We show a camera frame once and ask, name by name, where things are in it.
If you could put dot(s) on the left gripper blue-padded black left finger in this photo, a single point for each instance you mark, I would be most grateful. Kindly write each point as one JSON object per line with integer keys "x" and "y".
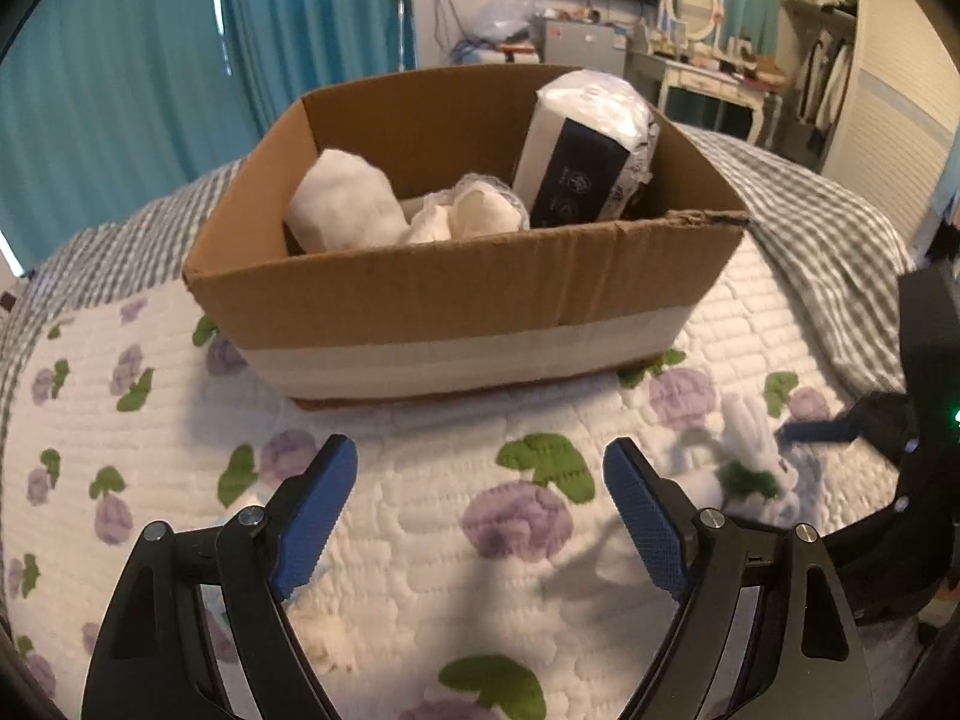
{"x": 155, "y": 654}

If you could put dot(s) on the teal curtain left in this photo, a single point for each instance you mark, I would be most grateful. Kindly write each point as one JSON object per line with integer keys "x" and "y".
{"x": 107, "y": 104}

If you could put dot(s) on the brown cardboard box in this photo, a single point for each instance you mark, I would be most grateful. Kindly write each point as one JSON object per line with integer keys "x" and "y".
{"x": 426, "y": 320}

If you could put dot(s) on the white oval vanity mirror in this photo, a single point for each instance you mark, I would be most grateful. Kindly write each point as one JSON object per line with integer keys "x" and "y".
{"x": 696, "y": 20}

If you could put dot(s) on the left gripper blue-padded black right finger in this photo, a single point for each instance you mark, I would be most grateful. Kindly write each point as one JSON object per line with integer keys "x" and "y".
{"x": 762, "y": 628}

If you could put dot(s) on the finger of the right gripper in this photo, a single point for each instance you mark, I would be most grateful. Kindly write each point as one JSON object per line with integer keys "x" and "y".
{"x": 825, "y": 430}

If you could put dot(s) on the white black tissue pack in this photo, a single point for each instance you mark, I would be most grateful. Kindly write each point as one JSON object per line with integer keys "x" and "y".
{"x": 588, "y": 150}

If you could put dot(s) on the white cloth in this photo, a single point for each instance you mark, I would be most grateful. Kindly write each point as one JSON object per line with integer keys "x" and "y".
{"x": 476, "y": 207}

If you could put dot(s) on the white dressing table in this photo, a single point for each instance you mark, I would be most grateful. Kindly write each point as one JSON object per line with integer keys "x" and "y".
{"x": 657, "y": 77}

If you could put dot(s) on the white wardrobe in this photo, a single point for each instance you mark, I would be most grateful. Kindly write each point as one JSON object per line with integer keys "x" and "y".
{"x": 872, "y": 100}

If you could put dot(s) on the white fluffy sock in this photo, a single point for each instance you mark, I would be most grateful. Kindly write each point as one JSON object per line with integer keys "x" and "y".
{"x": 750, "y": 478}

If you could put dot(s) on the grey mini fridge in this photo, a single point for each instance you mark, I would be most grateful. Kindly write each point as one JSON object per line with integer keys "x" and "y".
{"x": 579, "y": 44}

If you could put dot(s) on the white floral quilt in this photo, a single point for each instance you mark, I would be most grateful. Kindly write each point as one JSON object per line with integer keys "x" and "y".
{"x": 480, "y": 567}

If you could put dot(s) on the grey checked blanket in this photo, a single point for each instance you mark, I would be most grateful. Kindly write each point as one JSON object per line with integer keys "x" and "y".
{"x": 825, "y": 239}

